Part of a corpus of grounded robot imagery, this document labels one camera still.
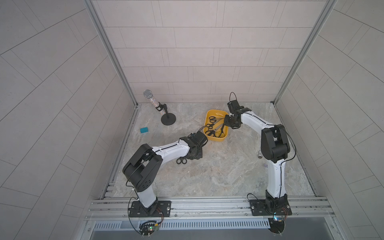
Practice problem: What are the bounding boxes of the yellow plastic storage box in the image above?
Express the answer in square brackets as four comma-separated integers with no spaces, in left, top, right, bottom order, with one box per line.
[203,110,229,142]

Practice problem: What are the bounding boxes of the small black scissors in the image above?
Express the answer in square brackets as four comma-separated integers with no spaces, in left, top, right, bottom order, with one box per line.
[176,157,188,165]

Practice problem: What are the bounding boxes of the large black scissors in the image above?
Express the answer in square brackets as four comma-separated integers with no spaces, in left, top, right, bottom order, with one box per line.
[184,150,199,160]

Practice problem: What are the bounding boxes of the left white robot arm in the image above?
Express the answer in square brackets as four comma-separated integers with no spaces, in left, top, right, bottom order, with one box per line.
[122,132,208,216]

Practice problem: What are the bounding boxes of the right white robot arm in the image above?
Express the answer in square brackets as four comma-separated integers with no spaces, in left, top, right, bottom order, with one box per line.
[225,107,292,216]

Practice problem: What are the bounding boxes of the black scissors in box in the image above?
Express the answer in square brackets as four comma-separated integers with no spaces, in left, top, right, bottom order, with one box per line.
[205,123,225,138]

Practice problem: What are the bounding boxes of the glitter microphone on stand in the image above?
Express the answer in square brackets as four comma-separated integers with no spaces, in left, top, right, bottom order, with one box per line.
[143,90,176,126]

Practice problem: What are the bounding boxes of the teal sponge block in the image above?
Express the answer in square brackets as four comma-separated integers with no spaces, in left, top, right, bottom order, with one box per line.
[140,127,149,134]

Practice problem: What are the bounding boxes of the left green circuit board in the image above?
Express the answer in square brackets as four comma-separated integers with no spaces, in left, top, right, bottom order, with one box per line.
[139,221,160,238]

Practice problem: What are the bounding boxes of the green circuit board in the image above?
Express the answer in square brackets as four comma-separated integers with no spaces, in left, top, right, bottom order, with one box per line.
[268,218,285,235]
[139,221,160,238]

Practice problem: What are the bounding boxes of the right green circuit board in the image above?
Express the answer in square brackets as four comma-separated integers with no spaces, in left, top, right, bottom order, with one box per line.
[268,218,285,235]

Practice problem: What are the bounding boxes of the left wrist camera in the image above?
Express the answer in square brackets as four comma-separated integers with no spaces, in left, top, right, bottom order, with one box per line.
[192,131,208,147]

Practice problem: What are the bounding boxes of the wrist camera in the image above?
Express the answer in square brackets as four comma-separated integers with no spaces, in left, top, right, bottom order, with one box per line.
[192,131,208,147]
[227,100,245,114]

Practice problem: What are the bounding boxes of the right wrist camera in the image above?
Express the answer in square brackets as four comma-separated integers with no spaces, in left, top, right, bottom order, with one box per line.
[227,100,245,114]

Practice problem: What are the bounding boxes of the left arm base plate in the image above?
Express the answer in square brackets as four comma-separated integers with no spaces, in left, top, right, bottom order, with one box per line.
[128,200,172,218]

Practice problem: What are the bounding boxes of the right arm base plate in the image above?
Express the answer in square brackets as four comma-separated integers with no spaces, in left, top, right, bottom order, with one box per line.
[249,198,292,217]

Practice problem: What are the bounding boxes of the aluminium mounting rail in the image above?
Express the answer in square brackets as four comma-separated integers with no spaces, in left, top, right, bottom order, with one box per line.
[85,197,335,221]

